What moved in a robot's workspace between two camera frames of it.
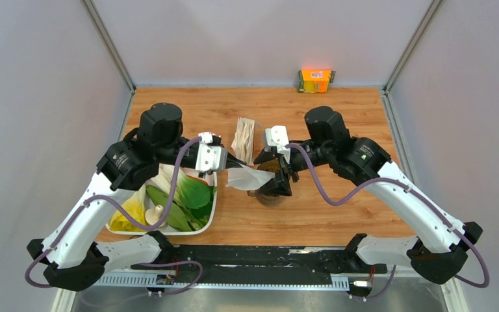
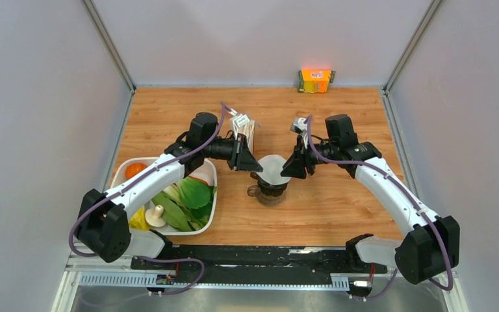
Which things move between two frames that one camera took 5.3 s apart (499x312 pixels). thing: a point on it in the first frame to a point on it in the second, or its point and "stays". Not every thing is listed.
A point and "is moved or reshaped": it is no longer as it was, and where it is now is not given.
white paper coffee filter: x=243 y=178 is moved or reshaped
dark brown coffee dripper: x=272 y=166 is moved or reshaped
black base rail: x=255 y=264 stays
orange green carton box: x=315 y=80 stays
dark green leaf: x=175 y=216 stays
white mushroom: x=153 y=215 stays
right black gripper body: x=282 y=178 to x=305 y=157
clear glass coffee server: x=268 y=201 stays
